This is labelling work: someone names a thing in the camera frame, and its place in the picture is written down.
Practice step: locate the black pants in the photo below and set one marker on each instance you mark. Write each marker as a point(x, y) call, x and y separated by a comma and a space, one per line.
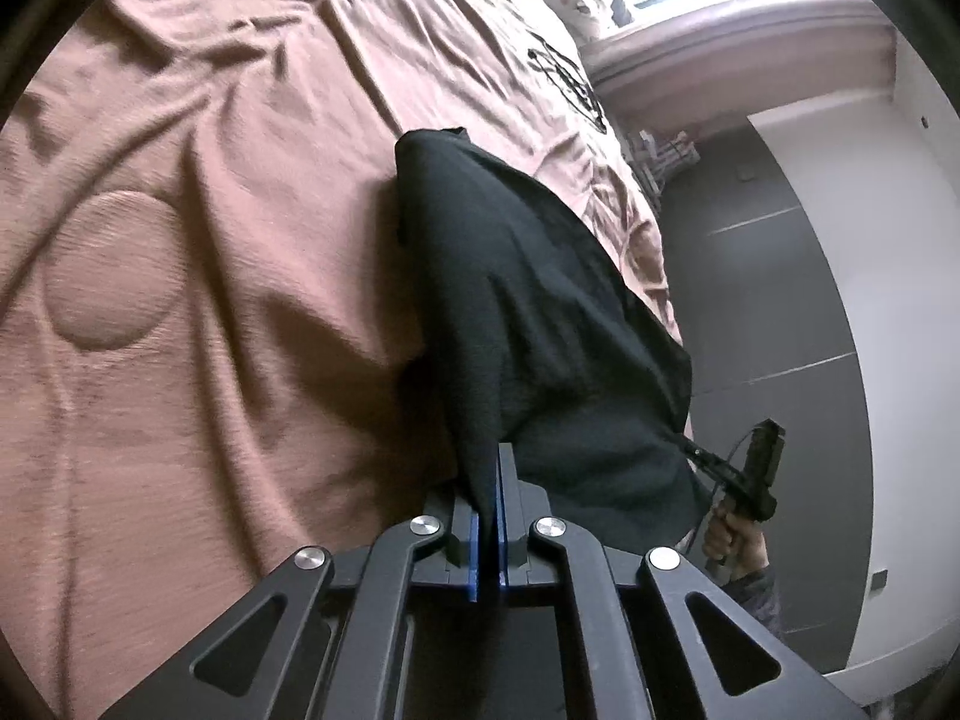
point(525, 315)

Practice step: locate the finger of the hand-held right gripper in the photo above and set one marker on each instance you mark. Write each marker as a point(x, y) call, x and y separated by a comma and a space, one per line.
point(701, 454)

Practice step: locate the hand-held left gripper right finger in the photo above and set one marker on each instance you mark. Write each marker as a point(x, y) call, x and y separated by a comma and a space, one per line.
point(501, 562)

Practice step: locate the person's right hand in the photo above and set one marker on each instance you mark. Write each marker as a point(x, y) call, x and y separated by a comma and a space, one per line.
point(742, 547)

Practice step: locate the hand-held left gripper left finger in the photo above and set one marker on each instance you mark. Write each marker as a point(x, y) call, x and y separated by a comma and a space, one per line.
point(474, 555)

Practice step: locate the brown bed blanket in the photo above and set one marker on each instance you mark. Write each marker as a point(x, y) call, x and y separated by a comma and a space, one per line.
point(225, 277)

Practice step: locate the person's right forearm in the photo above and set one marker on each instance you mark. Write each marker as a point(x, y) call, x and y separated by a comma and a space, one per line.
point(761, 600)

